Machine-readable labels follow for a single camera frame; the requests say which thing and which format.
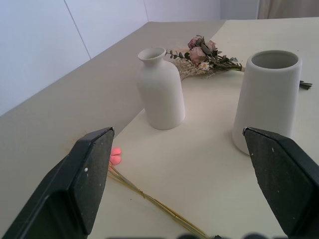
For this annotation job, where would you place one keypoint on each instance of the white wide-mouth ceramic vase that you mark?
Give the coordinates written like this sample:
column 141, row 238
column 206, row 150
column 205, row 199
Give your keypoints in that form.
column 268, row 99

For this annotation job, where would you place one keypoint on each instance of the dried rose bouquet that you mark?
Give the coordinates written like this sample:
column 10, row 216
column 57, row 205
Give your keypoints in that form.
column 202, row 59

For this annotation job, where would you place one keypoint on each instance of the dried stems with pink buds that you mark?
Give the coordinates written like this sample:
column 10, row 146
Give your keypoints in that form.
column 139, row 191

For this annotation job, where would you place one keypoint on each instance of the white narrow-neck ceramic vase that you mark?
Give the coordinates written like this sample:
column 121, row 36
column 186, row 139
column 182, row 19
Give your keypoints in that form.
column 160, row 89

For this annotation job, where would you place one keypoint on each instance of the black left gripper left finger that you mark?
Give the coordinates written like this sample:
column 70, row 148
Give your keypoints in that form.
column 72, row 184

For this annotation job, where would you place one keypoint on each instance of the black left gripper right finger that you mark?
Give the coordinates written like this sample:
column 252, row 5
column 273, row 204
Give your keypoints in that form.
column 286, row 184

